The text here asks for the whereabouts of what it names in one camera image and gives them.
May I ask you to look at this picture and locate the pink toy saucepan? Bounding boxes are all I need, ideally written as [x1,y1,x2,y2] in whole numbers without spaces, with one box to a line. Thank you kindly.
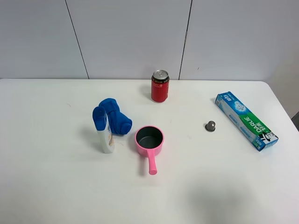
[135,126,164,175]

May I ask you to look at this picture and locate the small grey capsule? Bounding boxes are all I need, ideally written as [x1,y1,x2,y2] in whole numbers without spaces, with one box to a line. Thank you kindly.
[205,120,215,132]

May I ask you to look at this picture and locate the white bottle blue cap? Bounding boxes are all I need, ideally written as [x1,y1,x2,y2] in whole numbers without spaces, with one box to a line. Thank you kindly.
[93,106,114,154]

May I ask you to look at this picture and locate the Darlie toothpaste box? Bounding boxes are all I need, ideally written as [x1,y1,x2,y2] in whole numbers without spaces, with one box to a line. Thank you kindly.
[215,91,278,151]

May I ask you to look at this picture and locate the blue rolled sock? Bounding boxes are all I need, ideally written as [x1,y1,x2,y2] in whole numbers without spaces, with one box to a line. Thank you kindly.
[99,98,132,135]

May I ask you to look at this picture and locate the red soda can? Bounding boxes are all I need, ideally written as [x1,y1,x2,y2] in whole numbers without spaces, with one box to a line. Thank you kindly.
[151,70,170,103]

